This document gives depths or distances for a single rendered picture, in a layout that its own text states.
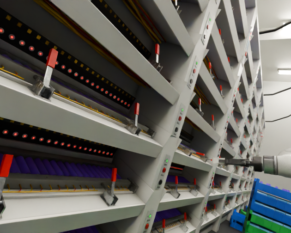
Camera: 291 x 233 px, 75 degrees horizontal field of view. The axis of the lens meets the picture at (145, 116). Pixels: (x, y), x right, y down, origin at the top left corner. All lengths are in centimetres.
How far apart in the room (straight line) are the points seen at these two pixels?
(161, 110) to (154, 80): 17
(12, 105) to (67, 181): 24
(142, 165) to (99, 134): 30
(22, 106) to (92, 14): 20
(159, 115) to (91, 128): 34
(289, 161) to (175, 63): 67
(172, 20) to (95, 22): 29
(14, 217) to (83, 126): 18
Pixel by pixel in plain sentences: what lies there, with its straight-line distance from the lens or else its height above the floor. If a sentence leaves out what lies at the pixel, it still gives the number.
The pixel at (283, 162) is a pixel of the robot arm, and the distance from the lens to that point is 107.
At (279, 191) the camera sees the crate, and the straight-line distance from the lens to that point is 179.
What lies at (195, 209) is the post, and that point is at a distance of 135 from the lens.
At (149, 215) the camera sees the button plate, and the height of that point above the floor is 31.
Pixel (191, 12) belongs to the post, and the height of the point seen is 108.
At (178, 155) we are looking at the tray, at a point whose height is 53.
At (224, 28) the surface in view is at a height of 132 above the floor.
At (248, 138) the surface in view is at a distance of 274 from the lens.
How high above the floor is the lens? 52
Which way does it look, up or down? 8 degrees up
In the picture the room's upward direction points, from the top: 19 degrees clockwise
